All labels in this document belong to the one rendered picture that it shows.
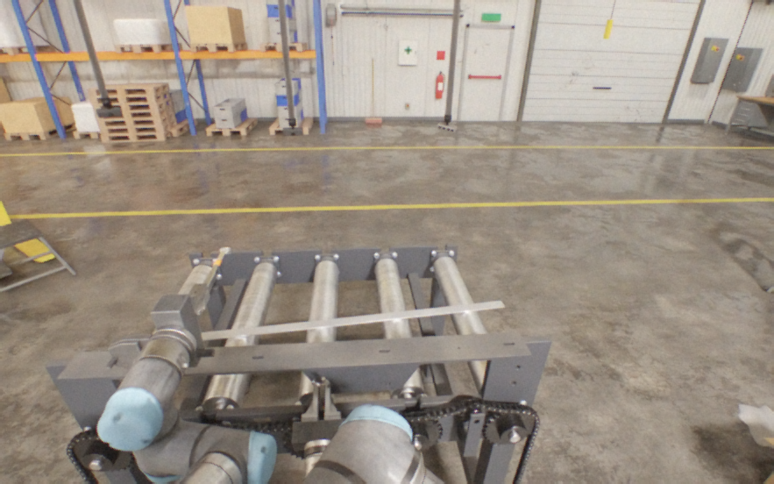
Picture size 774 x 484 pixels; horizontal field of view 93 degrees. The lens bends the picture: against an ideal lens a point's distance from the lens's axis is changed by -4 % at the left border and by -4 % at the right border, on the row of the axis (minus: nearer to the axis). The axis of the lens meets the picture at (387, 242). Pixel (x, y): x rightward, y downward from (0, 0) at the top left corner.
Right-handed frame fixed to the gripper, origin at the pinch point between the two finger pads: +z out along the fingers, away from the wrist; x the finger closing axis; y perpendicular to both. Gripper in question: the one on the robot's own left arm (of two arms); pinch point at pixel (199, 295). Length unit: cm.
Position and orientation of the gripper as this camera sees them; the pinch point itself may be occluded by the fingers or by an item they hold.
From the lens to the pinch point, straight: 86.5
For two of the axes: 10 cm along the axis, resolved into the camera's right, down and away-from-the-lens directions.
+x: 0.1, -8.8, -4.8
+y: 10.0, -0.3, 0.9
